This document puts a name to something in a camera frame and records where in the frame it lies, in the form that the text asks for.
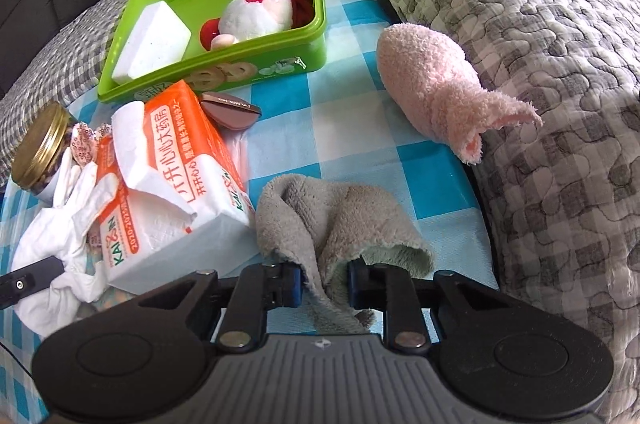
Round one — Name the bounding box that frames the white gauze cloth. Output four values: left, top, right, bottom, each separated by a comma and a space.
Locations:
11, 163, 119, 337

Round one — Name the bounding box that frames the grey fleece cloth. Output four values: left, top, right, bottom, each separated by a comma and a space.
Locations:
255, 173, 434, 334

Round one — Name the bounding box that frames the brown teardrop makeup puff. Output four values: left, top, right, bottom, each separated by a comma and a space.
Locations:
200, 92, 262, 131

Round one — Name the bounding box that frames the pink fuzzy sock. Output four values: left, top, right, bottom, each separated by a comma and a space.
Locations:
376, 23, 542, 165

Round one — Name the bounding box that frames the bunny doll blue dress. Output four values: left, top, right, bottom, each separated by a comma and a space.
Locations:
70, 121, 112, 168

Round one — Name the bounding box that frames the orange white tissue pack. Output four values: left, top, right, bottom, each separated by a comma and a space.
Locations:
96, 81, 257, 295

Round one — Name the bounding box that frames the gold lid glass jar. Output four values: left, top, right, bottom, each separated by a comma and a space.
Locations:
11, 101, 77, 204

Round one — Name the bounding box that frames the blue checked tablecloth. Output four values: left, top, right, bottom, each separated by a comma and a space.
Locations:
1, 0, 497, 423

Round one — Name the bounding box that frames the white sponge block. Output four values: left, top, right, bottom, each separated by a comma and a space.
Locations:
112, 1, 191, 84

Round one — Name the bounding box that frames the white santa plush toy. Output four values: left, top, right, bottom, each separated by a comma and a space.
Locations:
200, 0, 314, 51

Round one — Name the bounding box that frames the grey checked quilt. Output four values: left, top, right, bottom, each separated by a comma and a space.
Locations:
0, 0, 640, 424

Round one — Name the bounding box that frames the green plastic box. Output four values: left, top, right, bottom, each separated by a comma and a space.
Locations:
98, 0, 328, 103

